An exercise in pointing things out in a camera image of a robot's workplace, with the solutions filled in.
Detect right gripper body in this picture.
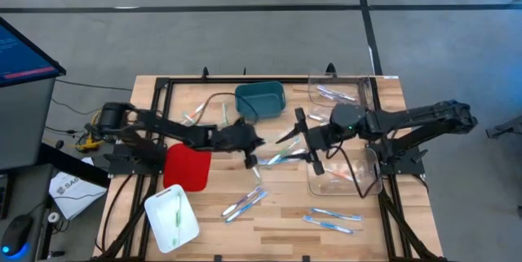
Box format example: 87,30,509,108
295,107,342,176

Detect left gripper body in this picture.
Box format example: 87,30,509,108
218,118,265,151

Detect blue toothbrush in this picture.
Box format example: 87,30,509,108
257,158,303,167
224,190,269,224
308,206,364,222
301,215,355,235

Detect clear plastic bin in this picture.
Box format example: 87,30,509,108
307,72,375,110
306,147,383,196

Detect teal plastic bin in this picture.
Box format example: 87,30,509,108
235,80,286,121

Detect red plastic bin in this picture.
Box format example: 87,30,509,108
162,143,213,193

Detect white plastic bin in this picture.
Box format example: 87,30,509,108
144,184,201,254

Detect white printed paper sheet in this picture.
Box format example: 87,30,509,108
48,171,108,220

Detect black stand leg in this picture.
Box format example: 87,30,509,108
484,114,522,139

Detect blue screen monitor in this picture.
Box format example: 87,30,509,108
0,16,67,88

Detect black computer mouse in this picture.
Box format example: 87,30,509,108
1,214,33,258

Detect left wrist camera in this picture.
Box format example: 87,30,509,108
243,152,259,170

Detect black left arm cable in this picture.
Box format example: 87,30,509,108
191,91,261,127

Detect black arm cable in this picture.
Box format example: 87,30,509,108
191,91,261,127
325,143,383,200

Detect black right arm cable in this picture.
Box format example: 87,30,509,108
325,143,383,200

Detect yellow cable bundle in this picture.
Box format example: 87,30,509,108
75,109,107,153

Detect black floor cable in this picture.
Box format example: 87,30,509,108
55,78,135,91

